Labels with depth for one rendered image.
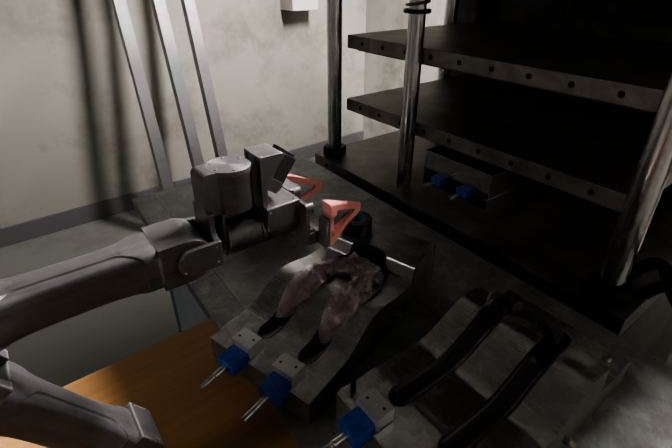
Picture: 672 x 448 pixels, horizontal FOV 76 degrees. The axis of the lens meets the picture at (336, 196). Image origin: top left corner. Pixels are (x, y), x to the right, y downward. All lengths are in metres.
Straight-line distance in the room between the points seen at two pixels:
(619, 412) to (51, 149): 2.99
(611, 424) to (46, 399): 0.88
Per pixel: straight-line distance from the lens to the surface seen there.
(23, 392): 0.61
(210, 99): 2.77
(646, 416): 1.04
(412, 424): 0.77
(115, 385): 1.01
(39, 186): 3.23
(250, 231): 0.58
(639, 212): 1.16
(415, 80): 1.50
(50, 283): 0.54
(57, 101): 3.10
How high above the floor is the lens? 1.52
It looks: 28 degrees down
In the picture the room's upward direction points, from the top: straight up
